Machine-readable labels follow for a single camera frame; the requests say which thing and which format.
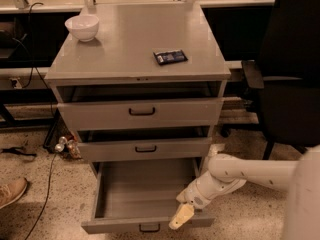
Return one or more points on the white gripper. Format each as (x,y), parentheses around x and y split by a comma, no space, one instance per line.
(194,197)

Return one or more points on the grey bottom drawer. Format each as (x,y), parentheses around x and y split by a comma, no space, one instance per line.
(138,196)

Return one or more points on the grey drawer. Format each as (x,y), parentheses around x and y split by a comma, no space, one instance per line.
(138,196)
(145,144)
(133,106)

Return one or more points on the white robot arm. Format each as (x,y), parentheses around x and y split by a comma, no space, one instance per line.
(226,173)

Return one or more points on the grey middle drawer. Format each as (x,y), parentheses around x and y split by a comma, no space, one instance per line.
(145,144)

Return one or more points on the grey top drawer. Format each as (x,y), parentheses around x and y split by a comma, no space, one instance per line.
(133,106)

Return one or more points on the grey drawer cabinet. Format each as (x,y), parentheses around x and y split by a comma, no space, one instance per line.
(129,34)

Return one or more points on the shiny round ornaments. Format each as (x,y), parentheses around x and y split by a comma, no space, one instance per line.
(68,148)

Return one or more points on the dark blue snack packet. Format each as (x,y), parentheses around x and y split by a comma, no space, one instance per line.
(170,57)

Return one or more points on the black office chair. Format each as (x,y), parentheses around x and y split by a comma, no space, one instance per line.
(282,84)

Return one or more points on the tan shoe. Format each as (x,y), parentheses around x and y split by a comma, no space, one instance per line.
(11,192)

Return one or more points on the black tool on floor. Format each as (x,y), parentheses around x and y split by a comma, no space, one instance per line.
(17,151)

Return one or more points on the white bowl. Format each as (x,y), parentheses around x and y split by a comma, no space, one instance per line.
(83,27)

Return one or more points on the wall power outlet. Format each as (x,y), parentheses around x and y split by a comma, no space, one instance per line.
(16,84)

